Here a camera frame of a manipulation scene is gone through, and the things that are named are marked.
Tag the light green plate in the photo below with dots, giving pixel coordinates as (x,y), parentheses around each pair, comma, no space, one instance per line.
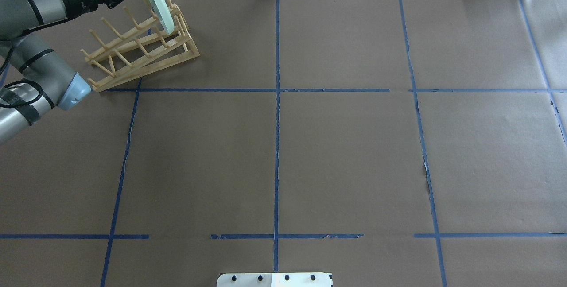
(161,8)

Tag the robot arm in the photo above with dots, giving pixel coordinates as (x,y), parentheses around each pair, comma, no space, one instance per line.
(48,80)

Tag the wooden plate rack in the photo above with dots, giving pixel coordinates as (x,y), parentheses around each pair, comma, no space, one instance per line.
(145,49)

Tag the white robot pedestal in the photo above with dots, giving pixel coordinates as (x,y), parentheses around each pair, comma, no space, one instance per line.
(277,279)

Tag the brown paper table cover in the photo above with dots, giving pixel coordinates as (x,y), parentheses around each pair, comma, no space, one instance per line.
(402,143)

